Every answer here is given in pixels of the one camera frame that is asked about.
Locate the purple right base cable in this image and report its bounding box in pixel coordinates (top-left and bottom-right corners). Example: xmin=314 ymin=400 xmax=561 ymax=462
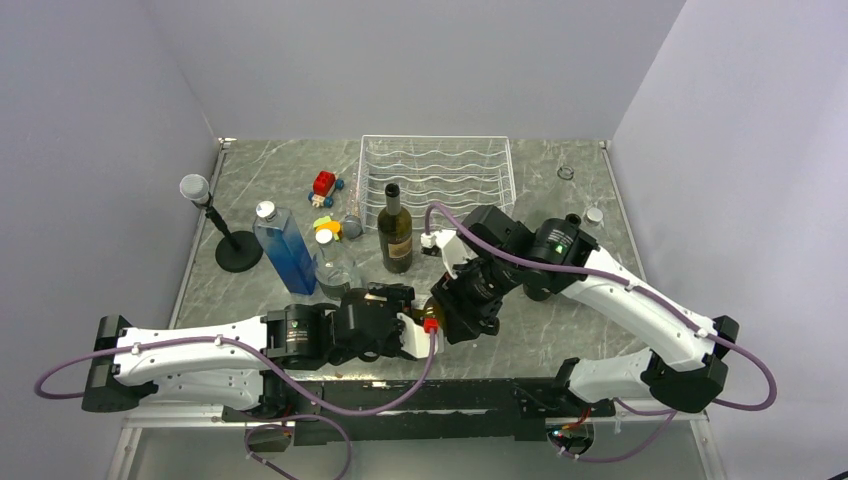
xmin=547 ymin=397 xmax=680 ymax=465

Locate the red toy block car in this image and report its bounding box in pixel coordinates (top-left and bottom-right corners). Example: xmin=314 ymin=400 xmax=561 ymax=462
xmin=308 ymin=170 xmax=345 ymax=208

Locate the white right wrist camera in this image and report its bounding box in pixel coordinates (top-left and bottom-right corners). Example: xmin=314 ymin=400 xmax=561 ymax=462
xmin=420 ymin=229 xmax=476 ymax=279

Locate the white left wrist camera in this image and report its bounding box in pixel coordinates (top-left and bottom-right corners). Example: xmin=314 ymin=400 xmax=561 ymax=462
xmin=396 ymin=313 xmax=431 ymax=359

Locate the clear round glass bottle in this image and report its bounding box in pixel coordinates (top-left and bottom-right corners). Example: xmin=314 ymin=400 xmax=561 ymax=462
xmin=313 ymin=229 xmax=365 ymax=300

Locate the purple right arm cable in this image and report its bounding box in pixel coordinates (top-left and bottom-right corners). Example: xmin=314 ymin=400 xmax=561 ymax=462
xmin=423 ymin=202 xmax=779 ymax=411

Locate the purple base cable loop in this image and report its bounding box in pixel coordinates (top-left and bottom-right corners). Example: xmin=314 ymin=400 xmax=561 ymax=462
xmin=243 ymin=413 xmax=354 ymax=480

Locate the dark green wine bottle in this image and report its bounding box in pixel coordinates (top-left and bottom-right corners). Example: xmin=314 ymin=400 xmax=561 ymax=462
xmin=412 ymin=296 xmax=446 ymax=337
xmin=377 ymin=183 xmax=413 ymax=274

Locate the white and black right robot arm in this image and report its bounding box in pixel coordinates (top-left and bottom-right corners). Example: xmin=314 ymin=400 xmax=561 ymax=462
xmin=420 ymin=205 xmax=739 ymax=415

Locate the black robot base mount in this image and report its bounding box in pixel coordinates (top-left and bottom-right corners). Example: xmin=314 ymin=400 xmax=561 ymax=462
xmin=221 ymin=378 xmax=616 ymax=446

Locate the small silver cap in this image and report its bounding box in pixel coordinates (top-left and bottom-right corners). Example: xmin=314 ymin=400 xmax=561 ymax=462
xmin=583 ymin=207 xmax=604 ymax=225

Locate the blue square water bottle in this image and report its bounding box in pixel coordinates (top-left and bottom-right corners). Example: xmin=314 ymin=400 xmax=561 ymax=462
xmin=253 ymin=201 xmax=317 ymax=296

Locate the white wire wine rack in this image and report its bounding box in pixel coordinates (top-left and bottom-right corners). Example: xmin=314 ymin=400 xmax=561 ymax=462
xmin=348 ymin=135 xmax=516 ymax=231

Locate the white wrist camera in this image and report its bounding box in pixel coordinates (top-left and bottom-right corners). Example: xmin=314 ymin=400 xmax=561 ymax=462
xmin=396 ymin=313 xmax=431 ymax=359
xmin=420 ymin=229 xmax=476 ymax=279

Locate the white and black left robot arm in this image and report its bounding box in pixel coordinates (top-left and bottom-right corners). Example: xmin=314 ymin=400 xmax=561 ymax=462
xmin=82 ymin=284 xmax=441 ymax=420

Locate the grey microphone on stand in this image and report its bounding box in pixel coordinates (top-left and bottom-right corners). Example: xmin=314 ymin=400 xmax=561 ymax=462
xmin=179 ymin=174 xmax=263 ymax=273

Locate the colourful toy block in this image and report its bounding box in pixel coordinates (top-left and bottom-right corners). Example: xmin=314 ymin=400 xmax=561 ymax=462
xmin=313 ymin=216 xmax=342 ymax=241

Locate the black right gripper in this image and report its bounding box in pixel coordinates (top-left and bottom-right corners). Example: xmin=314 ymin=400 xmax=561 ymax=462
xmin=431 ymin=252 xmax=521 ymax=345

